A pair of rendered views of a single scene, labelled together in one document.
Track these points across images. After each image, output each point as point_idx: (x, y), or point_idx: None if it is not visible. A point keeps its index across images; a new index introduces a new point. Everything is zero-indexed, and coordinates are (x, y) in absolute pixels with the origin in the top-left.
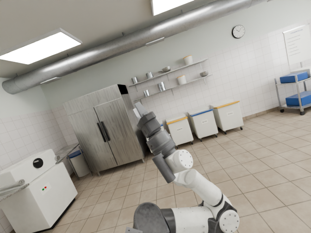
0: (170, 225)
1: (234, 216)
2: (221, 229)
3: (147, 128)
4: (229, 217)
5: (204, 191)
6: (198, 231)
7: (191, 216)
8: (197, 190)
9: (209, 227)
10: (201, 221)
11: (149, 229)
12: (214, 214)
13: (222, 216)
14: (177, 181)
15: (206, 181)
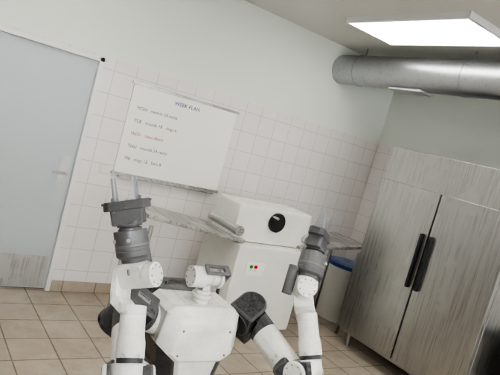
0: (257, 324)
1: (299, 373)
2: (283, 371)
3: (307, 239)
4: (296, 369)
5: (301, 332)
6: (270, 355)
7: (277, 340)
8: (298, 327)
9: (278, 361)
10: (278, 350)
11: (243, 305)
12: None
13: (292, 361)
14: (295, 307)
15: (311, 329)
